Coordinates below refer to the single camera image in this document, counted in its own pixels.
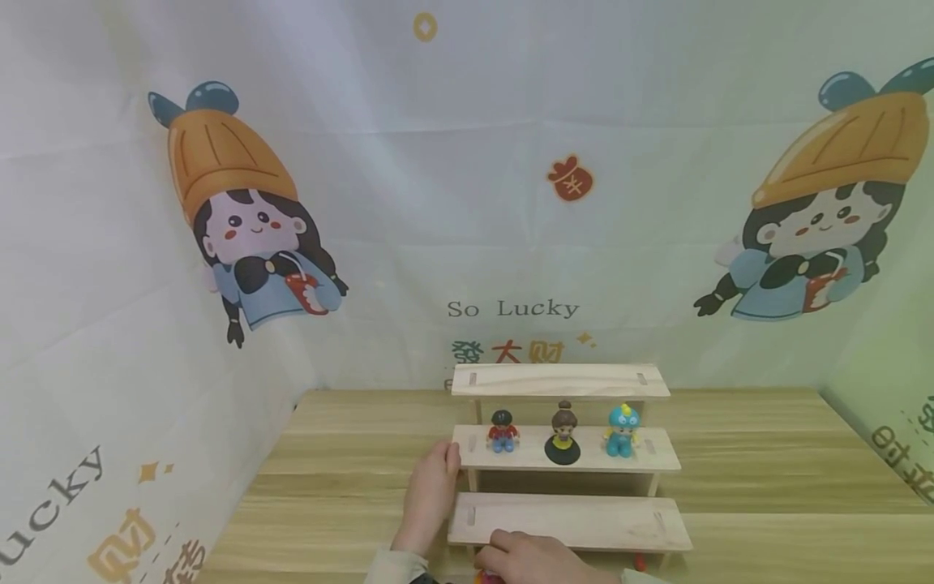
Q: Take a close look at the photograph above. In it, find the person's left hand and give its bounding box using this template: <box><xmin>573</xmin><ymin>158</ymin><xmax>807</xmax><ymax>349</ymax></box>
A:
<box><xmin>392</xmin><ymin>440</ymin><xmax>462</xmax><ymax>557</ymax></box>

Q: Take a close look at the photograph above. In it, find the person's right hand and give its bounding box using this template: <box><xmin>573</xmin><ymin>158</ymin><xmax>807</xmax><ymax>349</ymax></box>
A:
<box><xmin>474</xmin><ymin>529</ymin><xmax>623</xmax><ymax>584</ymax></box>

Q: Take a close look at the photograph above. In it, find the three-tier wooden display shelf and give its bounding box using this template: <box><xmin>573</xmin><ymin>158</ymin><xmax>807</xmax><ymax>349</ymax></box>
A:
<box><xmin>447</xmin><ymin>363</ymin><xmax>693</xmax><ymax>578</ymax></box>

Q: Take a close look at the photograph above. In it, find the toy figure in red jacket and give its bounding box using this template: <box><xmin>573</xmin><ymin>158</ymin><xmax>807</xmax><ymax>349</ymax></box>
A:
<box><xmin>487</xmin><ymin>409</ymin><xmax>521</xmax><ymax>454</ymax></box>

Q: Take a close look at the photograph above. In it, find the brown-haired doll on black base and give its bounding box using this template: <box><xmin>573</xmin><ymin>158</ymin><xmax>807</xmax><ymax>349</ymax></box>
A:
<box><xmin>544</xmin><ymin>400</ymin><xmax>582</xmax><ymax>466</ymax></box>

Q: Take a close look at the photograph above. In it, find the turquoise toy figure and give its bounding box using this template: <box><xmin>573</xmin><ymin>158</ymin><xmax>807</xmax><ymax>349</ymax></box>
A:
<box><xmin>603</xmin><ymin>404</ymin><xmax>641</xmax><ymax>458</ymax></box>

